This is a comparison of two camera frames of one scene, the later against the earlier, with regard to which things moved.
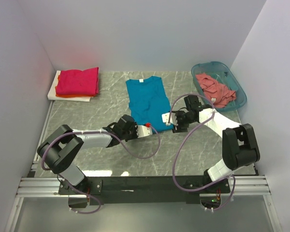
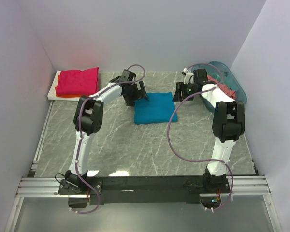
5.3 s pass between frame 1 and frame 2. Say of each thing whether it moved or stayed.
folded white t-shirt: stayed
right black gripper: moved
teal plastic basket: stayed
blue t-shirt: moved
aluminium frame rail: stayed
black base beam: stayed
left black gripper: moved
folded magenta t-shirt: stayed
